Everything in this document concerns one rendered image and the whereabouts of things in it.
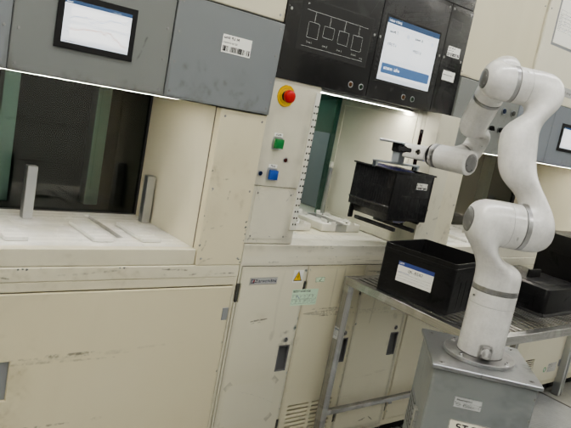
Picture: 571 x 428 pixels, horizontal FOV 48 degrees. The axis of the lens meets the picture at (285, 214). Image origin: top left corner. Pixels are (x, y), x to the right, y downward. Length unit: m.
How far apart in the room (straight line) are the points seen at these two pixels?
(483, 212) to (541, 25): 1.51
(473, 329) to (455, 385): 0.16
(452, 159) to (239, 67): 0.77
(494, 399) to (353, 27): 1.21
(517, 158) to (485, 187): 1.95
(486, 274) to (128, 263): 0.97
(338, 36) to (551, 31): 1.25
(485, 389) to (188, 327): 0.89
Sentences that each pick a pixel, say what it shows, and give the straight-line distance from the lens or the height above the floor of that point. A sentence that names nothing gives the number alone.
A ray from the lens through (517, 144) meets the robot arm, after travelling 1.77.
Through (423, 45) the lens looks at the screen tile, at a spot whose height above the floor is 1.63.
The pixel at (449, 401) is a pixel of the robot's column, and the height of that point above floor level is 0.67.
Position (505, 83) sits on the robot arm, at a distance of 1.81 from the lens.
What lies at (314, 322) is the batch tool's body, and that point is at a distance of 2.34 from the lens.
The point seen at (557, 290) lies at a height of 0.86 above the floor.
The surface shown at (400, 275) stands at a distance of 2.19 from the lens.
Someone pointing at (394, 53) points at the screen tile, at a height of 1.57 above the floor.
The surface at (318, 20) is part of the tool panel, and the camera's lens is 2.07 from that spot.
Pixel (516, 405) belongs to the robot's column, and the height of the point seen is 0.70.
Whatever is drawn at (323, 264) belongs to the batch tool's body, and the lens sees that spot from 2.27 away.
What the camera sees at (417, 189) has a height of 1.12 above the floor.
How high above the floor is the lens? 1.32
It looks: 9 degrees down
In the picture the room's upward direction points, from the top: 11 degrees clockwise
